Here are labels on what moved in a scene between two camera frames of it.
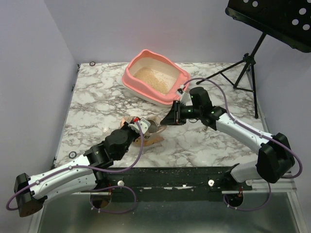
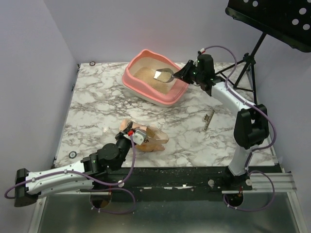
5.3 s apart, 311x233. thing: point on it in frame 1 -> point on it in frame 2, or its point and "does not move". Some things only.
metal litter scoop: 153,127 -> 164,74
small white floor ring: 72,155 does not move
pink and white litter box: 154,78 does not move
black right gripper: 178,112 -> 190,73
